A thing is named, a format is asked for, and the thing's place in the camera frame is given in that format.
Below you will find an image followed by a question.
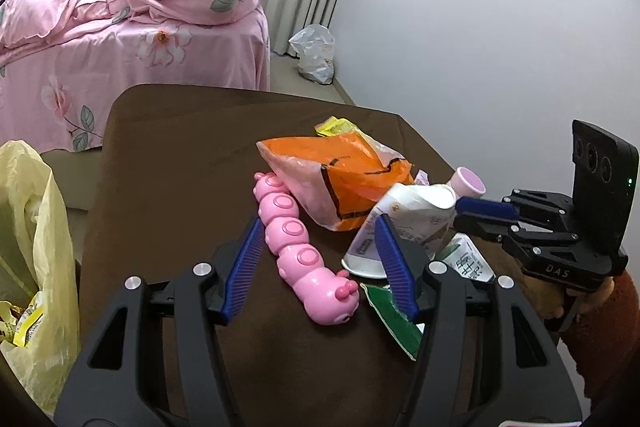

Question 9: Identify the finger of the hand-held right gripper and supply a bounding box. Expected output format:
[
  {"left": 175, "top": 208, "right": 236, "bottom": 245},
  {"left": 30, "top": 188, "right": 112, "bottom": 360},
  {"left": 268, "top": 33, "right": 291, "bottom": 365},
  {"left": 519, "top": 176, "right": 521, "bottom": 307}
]
[
  {"left": 455, "top": 188, "right": 575, "bottom": 224},
  {"left": 452, "top": 213, "right": 576, "bottom": 249}
]

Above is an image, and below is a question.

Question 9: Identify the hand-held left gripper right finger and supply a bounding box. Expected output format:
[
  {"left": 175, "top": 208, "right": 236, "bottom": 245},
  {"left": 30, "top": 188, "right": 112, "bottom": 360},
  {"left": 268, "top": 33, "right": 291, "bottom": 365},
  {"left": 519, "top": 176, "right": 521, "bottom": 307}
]
[{"left": 374, "top": 214, "right": 583, "bottom": 427}]

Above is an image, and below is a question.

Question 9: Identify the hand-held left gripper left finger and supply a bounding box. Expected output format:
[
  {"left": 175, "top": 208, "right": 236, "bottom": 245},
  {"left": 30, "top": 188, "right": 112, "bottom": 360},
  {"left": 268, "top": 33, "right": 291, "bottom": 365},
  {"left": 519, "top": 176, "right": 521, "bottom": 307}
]
[{"left": 54, "top": 217, "right": 265, "bottom": 427}]

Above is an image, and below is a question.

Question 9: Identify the green and white wrapper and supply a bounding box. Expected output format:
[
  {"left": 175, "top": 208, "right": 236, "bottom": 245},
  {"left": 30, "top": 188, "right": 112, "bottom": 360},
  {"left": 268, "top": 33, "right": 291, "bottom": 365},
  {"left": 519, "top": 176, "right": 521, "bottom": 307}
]
[{"left": 361, "top": 232, "right": 497, "bottom": 362}]

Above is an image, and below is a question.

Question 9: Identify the crushed white paper cup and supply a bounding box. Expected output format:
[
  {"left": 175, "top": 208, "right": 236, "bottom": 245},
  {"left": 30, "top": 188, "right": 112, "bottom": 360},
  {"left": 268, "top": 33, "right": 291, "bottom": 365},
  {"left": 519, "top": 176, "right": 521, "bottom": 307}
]
[{"left": 341, "top": 183, "right": 457, "bottom": 280}]

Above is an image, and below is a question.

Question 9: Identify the orange plastic bag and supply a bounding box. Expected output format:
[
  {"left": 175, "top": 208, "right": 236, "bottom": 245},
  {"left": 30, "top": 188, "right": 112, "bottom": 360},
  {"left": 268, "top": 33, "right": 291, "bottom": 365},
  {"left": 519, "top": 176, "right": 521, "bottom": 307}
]
[{"left": 256, "top": 133, "right": 416, "bottom": 233}]

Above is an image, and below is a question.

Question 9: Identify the yellow snack packet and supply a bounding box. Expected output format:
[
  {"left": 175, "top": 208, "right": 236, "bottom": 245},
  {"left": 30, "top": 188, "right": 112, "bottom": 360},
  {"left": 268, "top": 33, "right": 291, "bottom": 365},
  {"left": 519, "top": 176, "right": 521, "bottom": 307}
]
[{"left": 314, "top": 117, "right": 361, "bottom": 138}]

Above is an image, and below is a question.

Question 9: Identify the yellow plastic garbage bag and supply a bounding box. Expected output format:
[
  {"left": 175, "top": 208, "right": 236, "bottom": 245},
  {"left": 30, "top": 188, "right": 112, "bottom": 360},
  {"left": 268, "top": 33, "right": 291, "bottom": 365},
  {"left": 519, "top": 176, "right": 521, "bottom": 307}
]
[{"left": 0, "top": 139, "right": 83, "bottom": 418}]

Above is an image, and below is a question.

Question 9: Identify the pile of snack wrappers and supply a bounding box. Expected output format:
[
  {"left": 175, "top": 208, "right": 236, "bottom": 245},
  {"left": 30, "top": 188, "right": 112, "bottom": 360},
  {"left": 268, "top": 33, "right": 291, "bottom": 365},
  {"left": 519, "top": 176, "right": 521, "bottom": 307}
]
[{"left": 0, "top": 292, "right": 46, "bottom": 348}]

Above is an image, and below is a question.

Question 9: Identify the person's right forearm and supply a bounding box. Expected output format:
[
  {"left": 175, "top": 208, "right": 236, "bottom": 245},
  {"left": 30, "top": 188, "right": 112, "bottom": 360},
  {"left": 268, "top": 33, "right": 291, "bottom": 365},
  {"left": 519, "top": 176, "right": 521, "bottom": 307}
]
[{"left": 557, "top": 272, "right": 640, "bottom": 403}]

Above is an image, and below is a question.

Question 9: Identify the person's right hand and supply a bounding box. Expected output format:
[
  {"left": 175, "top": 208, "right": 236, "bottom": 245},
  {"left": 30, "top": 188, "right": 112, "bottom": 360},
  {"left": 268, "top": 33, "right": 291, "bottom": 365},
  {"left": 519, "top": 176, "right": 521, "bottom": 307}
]
[{"left": 520, "top": 268, "right": 616, "bottom": 333}]

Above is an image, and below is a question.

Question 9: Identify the pink cup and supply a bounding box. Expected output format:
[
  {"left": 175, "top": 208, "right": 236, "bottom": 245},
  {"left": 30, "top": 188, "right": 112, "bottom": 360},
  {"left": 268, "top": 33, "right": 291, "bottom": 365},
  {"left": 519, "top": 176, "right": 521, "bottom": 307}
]
[{"left": 449, "top": 167, "right": 487, "bottom": 200}]

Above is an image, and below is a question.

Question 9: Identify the pink caterpillar toy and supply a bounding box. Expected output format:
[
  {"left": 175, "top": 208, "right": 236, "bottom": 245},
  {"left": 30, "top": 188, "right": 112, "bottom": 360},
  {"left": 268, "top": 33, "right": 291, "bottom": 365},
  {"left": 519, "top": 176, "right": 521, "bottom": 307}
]
[{"left": 253, "top": 172, "right": 360, "bottom": 325}]

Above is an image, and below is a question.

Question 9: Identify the bed with pink floral sheet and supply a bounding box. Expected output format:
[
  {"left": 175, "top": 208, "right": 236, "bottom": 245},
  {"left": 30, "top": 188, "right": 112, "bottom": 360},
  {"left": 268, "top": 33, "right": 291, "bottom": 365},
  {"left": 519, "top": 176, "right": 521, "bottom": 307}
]
[{"left": 0, "top": 0, "right": 271, "bottom": 152}]

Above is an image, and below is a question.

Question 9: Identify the white plastic bag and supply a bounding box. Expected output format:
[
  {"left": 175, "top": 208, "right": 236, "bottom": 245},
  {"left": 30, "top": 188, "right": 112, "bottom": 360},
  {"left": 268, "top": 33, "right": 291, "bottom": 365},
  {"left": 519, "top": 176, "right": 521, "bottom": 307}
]
[{"left": 288, "top": 24, "right": 336, "bottom": 85}]

